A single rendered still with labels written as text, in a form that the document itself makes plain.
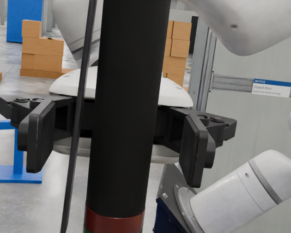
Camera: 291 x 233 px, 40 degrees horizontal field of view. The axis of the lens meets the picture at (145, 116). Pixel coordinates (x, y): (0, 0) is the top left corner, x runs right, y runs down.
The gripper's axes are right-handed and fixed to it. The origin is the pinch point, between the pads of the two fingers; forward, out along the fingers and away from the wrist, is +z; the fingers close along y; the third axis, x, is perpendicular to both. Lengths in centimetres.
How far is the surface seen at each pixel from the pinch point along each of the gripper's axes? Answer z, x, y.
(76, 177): -340, -148, 34
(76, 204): -284, -148, 26
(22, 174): -327, -145, 82
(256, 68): -179, -11, -68
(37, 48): -899, -85, 197
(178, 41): -815, -29, -111
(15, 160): -328, -132, 89
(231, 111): -179, -34, -58
